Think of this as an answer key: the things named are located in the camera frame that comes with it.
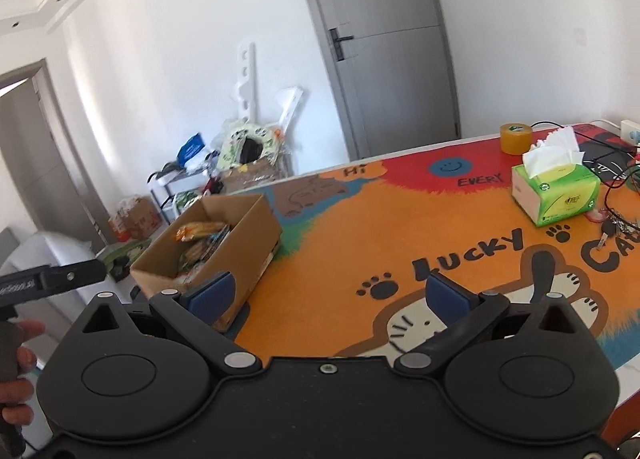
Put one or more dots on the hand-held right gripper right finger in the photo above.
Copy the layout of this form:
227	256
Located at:
445	301

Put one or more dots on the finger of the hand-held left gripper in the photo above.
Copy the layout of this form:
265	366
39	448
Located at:
75	275

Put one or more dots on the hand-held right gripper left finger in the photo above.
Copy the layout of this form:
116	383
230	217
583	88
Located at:
212	296

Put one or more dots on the beige cookie packet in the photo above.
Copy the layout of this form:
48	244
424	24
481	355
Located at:
200	231

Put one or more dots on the person's left hand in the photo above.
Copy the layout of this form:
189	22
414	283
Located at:
17	401

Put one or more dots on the white padded chair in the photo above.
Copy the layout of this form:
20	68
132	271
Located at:
45	251

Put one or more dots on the green printed box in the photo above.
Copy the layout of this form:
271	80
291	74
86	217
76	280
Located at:
122	256

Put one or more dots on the colourful printed table mat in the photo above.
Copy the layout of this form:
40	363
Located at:
400	229

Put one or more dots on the small brown cardboard box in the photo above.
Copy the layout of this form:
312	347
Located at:
137	216

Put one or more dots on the small red object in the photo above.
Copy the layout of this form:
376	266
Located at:
215	187

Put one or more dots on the grey side door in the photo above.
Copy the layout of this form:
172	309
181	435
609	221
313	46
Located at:
45	164

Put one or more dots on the black shoe rack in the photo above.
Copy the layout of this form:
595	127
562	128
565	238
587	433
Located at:
162	184

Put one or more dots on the large printed cardboard box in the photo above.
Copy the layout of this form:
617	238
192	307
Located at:
250	176

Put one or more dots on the blue plastic bag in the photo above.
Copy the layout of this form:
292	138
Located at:
192	149

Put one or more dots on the green tissue box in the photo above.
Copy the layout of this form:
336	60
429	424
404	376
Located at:
555	191

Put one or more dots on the pink round tag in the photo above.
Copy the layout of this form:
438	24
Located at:
596	215

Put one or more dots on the yellow tape roll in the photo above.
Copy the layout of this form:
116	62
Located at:
516	139

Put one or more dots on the bunch of keys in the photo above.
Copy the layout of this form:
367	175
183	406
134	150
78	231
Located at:
617	230

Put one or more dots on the short white board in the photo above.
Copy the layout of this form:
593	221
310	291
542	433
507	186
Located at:
289	109

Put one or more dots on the tall white perforated board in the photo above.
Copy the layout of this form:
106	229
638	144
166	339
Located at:
246	84

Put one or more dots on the black flat device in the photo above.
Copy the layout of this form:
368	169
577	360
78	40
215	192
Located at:
607	151

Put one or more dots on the white power strip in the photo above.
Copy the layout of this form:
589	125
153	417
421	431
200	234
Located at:
631	131

